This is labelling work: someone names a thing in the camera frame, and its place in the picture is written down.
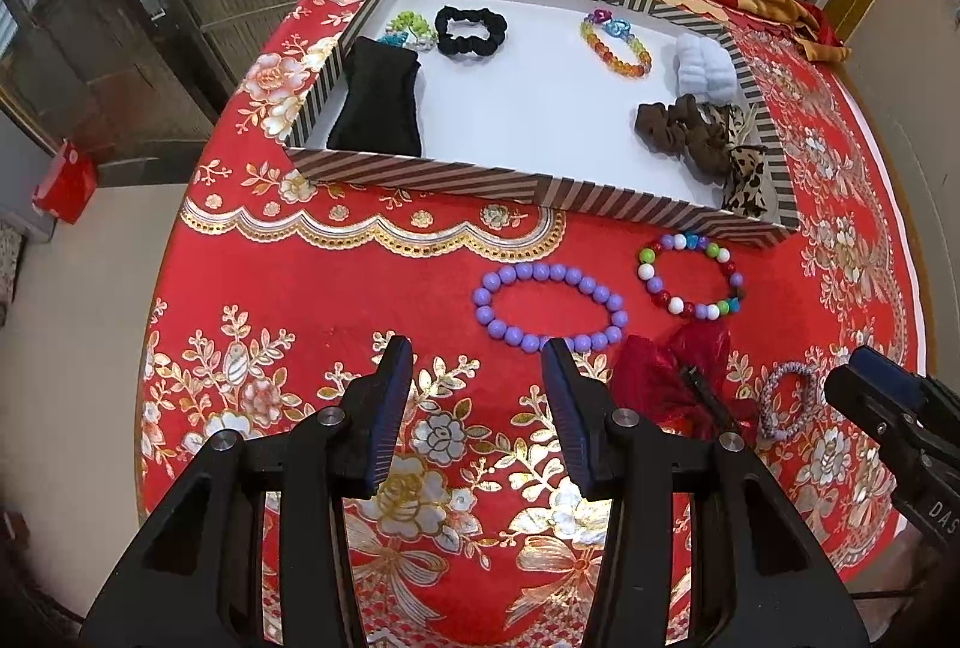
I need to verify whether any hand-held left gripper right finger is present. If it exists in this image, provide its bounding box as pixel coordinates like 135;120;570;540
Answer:
540;338;876;648

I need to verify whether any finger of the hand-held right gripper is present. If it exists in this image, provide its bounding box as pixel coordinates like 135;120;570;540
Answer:
823;365;912;448
850;346;935;403

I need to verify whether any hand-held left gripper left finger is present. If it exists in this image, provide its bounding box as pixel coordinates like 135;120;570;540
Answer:
79;334;416;648

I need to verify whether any silver grey bead bracelet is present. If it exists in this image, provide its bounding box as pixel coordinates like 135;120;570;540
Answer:
756;361;822;443

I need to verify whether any red bow hair clip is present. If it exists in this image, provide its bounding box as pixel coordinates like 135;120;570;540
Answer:
611;322;758;443

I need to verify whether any purple bead bracelet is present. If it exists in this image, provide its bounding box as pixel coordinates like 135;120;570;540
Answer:
472;263;629;353

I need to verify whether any multicolour bead bracelet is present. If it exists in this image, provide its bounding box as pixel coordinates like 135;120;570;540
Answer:
636;233;746;320

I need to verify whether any leopard print bow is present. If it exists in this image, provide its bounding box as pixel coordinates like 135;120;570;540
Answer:
701;102;773;218

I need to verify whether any striped cardboard box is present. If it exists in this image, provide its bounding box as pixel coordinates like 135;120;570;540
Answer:
283;0;800;251

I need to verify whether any brown scrunchie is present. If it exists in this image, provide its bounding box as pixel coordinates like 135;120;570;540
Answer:
636;95;740;176

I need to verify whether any white scrunchie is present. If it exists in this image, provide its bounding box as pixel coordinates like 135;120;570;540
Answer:
671;33;740;101

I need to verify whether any black scrunchie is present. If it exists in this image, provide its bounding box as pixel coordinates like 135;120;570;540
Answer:
435;5;509;65

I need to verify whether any green bead hair tie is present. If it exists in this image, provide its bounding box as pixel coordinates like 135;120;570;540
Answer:
385;10;440;53

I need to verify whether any rainbow bead bracelet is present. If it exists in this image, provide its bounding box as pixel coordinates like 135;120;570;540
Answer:
581;9;653;80

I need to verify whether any red gold floral tablecloth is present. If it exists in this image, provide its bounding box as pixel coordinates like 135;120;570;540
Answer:
135;0;923;648

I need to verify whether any red paper bag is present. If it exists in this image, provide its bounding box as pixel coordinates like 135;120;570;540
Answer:
32;140;99;225

